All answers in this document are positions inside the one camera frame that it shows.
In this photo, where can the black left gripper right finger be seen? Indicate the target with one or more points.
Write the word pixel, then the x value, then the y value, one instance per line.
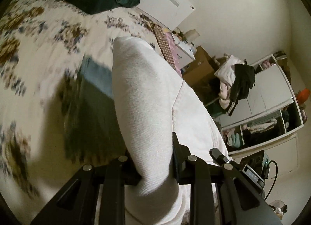
pixel 219 193

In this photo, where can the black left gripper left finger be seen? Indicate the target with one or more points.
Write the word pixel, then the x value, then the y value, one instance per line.
pixel 94 195

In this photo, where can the white pants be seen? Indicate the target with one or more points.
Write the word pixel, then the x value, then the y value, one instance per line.
pixel 152 104

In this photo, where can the white wardrobe shelf unit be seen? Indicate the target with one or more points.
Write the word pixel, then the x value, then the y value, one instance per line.
pixel 269 114

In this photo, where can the white and black clothes heap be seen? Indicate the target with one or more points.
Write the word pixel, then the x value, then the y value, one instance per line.
pixel 236 78

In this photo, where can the cardboard box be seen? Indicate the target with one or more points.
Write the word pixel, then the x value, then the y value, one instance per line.
pixel 200 76

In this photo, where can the blue folded garment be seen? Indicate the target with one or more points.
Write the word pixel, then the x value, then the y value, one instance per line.
pixel 98 75

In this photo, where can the white nightstand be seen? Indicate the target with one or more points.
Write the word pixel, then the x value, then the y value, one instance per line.
pixel 184 51

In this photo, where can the pink bed sheet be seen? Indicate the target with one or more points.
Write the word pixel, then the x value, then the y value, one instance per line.
pixel 174 54

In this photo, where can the brown checkered blanket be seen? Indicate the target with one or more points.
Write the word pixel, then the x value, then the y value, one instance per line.
pixel 165 47

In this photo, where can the floral fleece blanket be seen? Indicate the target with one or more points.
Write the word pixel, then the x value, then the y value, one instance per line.
pixel 42 45

